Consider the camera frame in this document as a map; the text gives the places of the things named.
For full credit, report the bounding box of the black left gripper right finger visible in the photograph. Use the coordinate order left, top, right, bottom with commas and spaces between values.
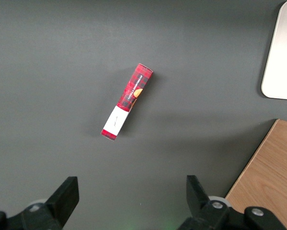
178, 174, 287, 230

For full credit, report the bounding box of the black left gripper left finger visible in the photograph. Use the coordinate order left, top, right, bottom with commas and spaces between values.
0, 176, 80, 230

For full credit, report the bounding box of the beige plastic tray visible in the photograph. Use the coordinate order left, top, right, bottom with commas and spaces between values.
261, 0, 287, 101

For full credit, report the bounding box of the wooden drawer cabinet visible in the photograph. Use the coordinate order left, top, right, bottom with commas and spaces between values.
225, 119, 287, 230

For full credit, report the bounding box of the red plaid shortbread box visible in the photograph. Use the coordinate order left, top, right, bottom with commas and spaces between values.
100, 63, 154, 142

